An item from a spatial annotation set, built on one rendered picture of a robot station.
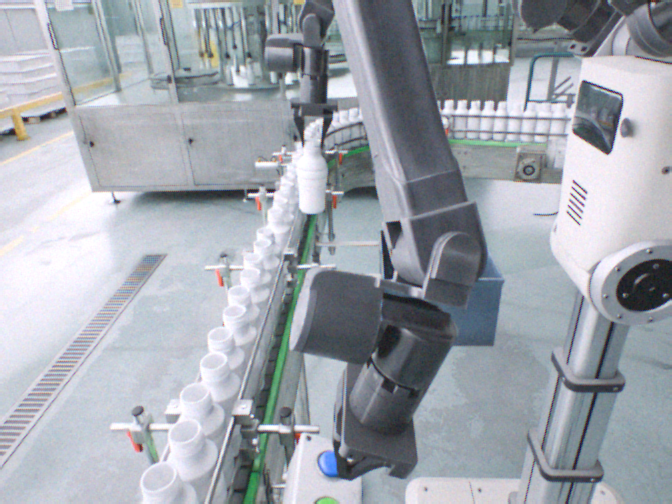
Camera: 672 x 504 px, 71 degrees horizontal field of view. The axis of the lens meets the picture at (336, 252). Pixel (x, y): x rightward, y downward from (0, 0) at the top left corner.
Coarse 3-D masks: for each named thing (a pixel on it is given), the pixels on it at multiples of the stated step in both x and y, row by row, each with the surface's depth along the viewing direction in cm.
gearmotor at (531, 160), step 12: (552, 144) 197; (564, 144) 196; (516, 156) 204; (528, 156) 202; (540, 156) 200; (552, 156) 197; (564, 156) 192; (516, 168) 206; (528, 168) 204; (540, 168) 201; (552, 168) 202; (516, 180) 208; (528, 180) 206; (540, 180) 205
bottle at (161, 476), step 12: (156, 468) 50; (168, 468) 51; (144, 480) 49; (156, 480) 51; (168, 480) 52; (180, 480) 50; (144, 492) 48; (156, 492) 47; (168, 492) 48; (180, 492) 50; (192, 492) 52
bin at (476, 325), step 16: (384, 240) 151; (384, 256) 154; (384, 272) 156; (496, 272) 126; (480, 288) 122; (496, 288) 122; (480, 304) 124; (496, 304) 124; (464, 320) 127; (480, 320) 127; (496, 320) 126; (464, 336) 130; (480, 336) 129
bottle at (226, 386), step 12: (204, 360) 65; (216, 360) 67; (204, 372) 64; (216, 372) 63; (228, 372) 65; (216, 384) 64; (228, 384) 65; (240, 384) 67; (216, 396) 64; (228, 396) 65; (228, 408) 65; (228, 420) 66
